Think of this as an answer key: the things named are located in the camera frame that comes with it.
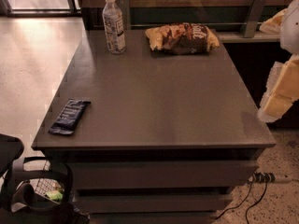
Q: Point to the black bag with handles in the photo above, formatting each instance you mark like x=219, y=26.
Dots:
x=19, y=199

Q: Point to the black chair edge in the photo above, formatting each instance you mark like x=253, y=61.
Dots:
x=11, y=149

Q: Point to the wire mesh basket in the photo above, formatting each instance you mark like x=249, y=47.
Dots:
x=46, y=187

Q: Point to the white power strip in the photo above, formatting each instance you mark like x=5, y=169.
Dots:
x=270, y=178

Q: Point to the clear plastic water bottle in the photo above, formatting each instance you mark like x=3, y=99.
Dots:
x=114, y=29

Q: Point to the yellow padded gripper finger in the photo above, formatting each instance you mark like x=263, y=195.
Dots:
x=282, y=90
x=272, y=25

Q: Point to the grey drawer cabinet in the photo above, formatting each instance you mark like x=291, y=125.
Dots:
x=165, y=139

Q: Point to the blue rxbar blueberry wrapper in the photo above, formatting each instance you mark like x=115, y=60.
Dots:
x=67, y=121

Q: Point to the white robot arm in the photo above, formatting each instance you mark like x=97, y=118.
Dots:
x=289, y=29

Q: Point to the brown chip bag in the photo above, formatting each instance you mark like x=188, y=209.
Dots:
x=182, y=38

